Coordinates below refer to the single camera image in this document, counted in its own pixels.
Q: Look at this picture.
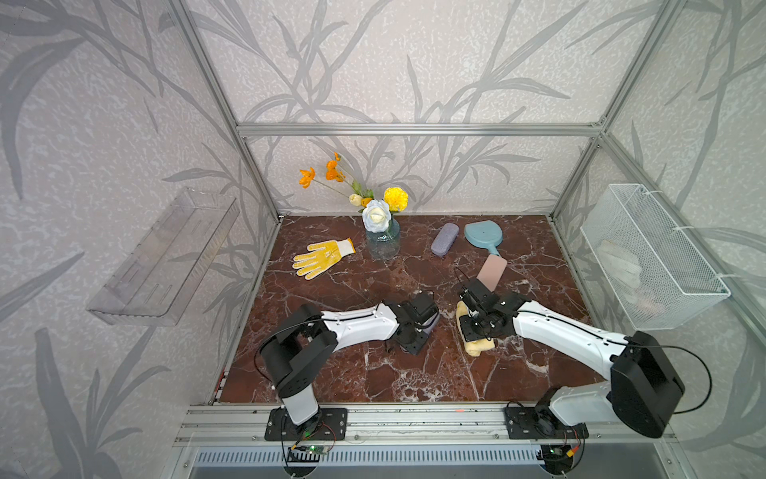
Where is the yellow microfiber cloth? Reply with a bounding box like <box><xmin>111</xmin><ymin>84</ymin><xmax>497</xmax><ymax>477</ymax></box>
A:
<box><xmin>454</xmin><ymin>299</ymin><xmax>497</xmax><ymax>358</ymax></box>

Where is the lavender eyeglass case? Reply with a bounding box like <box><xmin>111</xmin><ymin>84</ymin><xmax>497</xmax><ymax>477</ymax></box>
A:
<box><xmin>430</xmin><ymin>223</ymin><xmax>460</xmax><ymax>257</ymax></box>
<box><xmin>421</xmin><ymin>313</ymin><xmax>441</xmax><ymax>335</ymax></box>

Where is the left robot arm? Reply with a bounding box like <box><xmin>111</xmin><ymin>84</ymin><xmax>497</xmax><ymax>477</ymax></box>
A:
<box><xmin>257</xmin><ymin>293</ymin><xmax>440</xmax><ymax>427</ymax></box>

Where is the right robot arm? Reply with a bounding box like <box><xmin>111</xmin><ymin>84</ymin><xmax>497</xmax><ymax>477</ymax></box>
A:
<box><xmin>459</xmin><ymin>279</ymin><xmax>685</xmax><ymax>438</ymax></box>

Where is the pink eyeglass case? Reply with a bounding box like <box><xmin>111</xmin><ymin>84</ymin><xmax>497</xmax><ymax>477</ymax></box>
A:
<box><xmin>477</xmin><ymin>255</ymin><xmax>508</xmax><ymax>291</ymax></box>

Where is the teal hand mirror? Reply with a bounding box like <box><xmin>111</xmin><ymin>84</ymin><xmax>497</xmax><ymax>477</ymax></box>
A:
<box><xmin>464</xmin><ymin>221</ymin><xmax>503</xmax><ymax>257</ymax></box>

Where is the glass vase with flowers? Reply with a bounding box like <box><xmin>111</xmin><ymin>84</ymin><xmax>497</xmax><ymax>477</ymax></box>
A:
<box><xmin>298</xmin><ymin>153</ymin><xmax>409</xmax><ymax>261</ymax></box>

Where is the yellow work glove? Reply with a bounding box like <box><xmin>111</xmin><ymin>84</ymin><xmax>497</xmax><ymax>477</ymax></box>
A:
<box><xmin>292</xmin><ymin>239</ymin><xmax>356</xmax><ymax>281</ymax></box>

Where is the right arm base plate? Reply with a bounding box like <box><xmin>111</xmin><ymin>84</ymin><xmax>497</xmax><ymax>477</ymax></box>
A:
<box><xmin>503</xmin><ymin>403</ymin><xmax>590</xmax><ymax>442</ymax></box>

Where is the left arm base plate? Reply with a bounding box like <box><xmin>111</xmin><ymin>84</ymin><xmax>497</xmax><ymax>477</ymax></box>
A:
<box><xmin>265</xmin><ymin>408</ymin><xmax>349</xmax><ymax>442</ymax></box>

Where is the white wire mesh basket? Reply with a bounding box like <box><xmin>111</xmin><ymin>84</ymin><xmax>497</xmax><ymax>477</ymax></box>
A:
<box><xmin>580</xmin><ymin>184</ymin><xmax>731</xmax><ymax>331</ymax></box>

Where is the aluminium mounting rail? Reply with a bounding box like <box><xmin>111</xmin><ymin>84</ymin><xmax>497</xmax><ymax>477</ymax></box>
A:
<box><xmin>172</xmin><ymin>400</ymin><xmax>677</xmax><ymax>447</ymax></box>

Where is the clear acrylic wall shelf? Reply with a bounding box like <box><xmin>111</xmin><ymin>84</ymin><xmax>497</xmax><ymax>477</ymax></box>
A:
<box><xmin>86</xmin><ymin>188</ymin><xmax>241</xmax><ymax>327</ymax></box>

